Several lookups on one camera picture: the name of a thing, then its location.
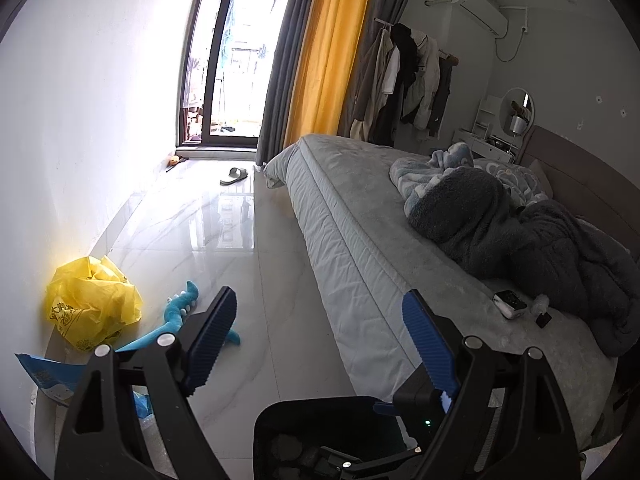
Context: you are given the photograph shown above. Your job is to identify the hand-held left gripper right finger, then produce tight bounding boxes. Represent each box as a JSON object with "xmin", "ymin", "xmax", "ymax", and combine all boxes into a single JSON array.
[{"xmin": 401, "ymin": 289, "xmax": 584, "ymax": 480}]

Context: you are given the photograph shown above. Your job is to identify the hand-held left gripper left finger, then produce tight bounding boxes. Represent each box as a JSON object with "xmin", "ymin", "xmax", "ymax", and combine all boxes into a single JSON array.
[{"xmin": 53, "ymin": 286, "xmax": 238, "ymax": 480}]

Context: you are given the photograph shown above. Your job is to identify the black trash bin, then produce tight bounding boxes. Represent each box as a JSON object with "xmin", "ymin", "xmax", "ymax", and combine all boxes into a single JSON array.
[{"xmin": 253, "ymin": 394, "xmax": 427, "ymax": 480}]

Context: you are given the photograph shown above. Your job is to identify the blue dinosaur plush toy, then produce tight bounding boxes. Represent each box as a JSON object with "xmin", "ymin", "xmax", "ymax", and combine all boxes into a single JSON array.
[{"xmin": 112, "ymin": 280, "xmax": 242, "ymax": 354}]

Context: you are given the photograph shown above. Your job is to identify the black and white small box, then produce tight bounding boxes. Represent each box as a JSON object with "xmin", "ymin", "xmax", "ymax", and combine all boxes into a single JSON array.
[{"xmin": 492, "ymin": 289, "xmax": 530, "ymax": 320}]

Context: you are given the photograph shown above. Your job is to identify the blue plastic bag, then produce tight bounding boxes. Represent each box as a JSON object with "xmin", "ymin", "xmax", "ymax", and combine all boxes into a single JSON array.
[{"xmin": 130, "ymin": 390, "xmax": 154, "ymax": 420}]

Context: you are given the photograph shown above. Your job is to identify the bed with grey sheet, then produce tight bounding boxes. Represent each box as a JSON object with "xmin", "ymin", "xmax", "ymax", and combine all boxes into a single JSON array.
[{"xmin": 263, "ymin": 133, "xmax": 640, "ymax": 457}]

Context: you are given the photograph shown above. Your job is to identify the yellow plastic bag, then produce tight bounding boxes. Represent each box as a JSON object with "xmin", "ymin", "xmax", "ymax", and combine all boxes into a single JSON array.
[{"xmin": 45, "ymin": 254, "xmax": 145, "ymax": 352}]

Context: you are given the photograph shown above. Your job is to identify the dark grey fleece blanket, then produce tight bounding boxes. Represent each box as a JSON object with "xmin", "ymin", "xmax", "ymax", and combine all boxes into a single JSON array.
[{"xmin": 405, "ymin": 164, "xmax": 640, "ymax": 359}]

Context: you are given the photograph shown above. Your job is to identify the blue printed packet bag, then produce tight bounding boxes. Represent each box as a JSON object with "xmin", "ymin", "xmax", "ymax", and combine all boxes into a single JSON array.
[{"xmin": 14, "ymin": 352, "xmax": 89, "ymax": 408}]

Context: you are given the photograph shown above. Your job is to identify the blue cloud-print quilt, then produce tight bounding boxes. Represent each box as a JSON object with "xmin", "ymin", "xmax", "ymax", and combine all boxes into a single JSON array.
[{"xmin": 389, "ymin": 142, "xmax": 552, "ymax": 214}]

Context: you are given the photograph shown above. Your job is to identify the beige pillow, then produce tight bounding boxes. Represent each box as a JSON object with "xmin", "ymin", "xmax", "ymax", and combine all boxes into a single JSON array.
[{"xmin": 527, "ymin": 158, "xmax": 557, "ymax": 199}]

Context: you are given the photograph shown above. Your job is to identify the white vanity table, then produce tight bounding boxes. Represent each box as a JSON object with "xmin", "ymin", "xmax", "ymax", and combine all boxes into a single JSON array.
[{"xmin": 453, "ymin": 127, "xmax": 517, "ymax": 164}]

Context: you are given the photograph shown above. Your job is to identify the beige padded headboard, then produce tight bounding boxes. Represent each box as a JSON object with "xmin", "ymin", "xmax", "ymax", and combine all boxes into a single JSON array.
[{"xmin": 519, "ymin": 125, "xmax": 640, "ymax": 282}]

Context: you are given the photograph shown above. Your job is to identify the white shelf organizer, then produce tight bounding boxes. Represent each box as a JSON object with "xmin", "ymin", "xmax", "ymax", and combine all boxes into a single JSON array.
[{"xmin": 474, "ymin": 97, "xmax": 501, "ymax": 134}]

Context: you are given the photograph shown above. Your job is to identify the white table lamp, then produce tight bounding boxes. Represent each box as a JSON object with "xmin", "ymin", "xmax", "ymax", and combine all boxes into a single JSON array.
[{"xmin": 508, "ymin": 114, "xmax": 529, "ymax": 152}]

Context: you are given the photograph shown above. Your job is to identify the dark grey hanging garment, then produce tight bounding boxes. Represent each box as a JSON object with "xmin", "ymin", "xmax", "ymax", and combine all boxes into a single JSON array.
[{"xmin": 427, "ymin": 57, "xmax": 454, "ymax": 138}]

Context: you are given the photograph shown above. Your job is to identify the white hanging jacket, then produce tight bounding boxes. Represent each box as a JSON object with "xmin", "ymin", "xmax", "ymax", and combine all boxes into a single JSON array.
[{"xmin": 399, "ymin": 32, "xmax": 442, "ymax": 132}]

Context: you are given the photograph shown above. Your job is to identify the beige hanging coat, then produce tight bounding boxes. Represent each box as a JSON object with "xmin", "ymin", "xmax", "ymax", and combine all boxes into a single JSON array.
[{"xmin": 348, "ymin": 27, "xmax": 402, "ymax": 142}]

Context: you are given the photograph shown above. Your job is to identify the round white mirror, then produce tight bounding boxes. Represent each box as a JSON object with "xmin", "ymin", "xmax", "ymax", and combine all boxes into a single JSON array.
[{"xmin": 499, "ymin": 86, "xmax": 536, "ymax": 142}]

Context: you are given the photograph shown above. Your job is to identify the sliding glass door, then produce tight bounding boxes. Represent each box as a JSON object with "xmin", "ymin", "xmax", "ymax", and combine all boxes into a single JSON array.
[{"xmin": 174, "ymin": 0, "xmax": 302, "ymax": 149}]

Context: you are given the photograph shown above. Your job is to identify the grey curtain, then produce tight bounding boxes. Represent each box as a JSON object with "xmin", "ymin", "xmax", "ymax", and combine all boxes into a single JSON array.
[
  {"xmin": 335, "ymin": 0, "xmax": 427, "ymax": 137},
  {"xmin": 255, "ymin": 0, "xmax": 327, "ymax": 167}
]

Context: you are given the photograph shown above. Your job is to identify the black hanging garment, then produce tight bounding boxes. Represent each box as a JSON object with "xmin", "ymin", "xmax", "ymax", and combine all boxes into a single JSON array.
[{"xmin": 389, "ymin": 22, "xmax": 427, "ymax": 112}]

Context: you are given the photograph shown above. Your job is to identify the yellow curtain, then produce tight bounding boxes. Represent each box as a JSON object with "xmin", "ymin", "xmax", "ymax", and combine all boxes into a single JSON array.
[{"xmin": 282, "ymin": 0, "xmax": 377, "ymax": 150}]

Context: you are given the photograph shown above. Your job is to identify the white air conditioner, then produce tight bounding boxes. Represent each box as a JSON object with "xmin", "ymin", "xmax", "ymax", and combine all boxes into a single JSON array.
[{"xmin": 448, "ymin": 0, "xmax": 510, "ymax": 37}]

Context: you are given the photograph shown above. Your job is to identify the clothes rack rail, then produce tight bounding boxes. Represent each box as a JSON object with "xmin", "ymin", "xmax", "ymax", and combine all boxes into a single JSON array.
[{"xmin": 373, "ymin": 17, "xmax": 459, "ymax": 64}]

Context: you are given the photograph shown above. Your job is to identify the air conditioner cable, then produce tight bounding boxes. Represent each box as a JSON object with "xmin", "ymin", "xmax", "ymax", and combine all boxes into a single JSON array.
[{"xmin": 494, "ymin": 7, "xmax": 529, "ymax": 64}]

